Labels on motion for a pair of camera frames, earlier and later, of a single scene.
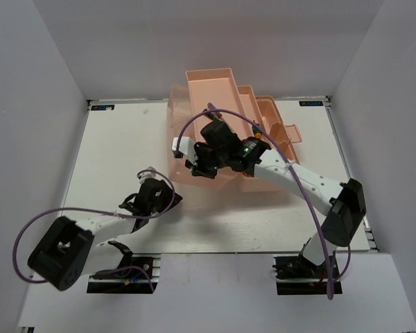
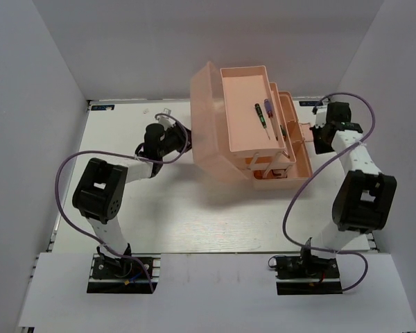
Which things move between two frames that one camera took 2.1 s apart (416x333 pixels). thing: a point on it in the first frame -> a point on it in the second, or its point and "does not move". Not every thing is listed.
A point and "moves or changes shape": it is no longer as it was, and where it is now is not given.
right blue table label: x=311 y=103 does not move
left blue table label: x=102 y=107 does not move
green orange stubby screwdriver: x=257 y=132 -> x=283 y=132
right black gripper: x=198 y=169 -> x=319 y=148
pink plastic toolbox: x=211 y=94 moves or changes shape
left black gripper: x=167 y=191 -> x=181 y=132
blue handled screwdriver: x=211 y=107 -> x=270 y=113
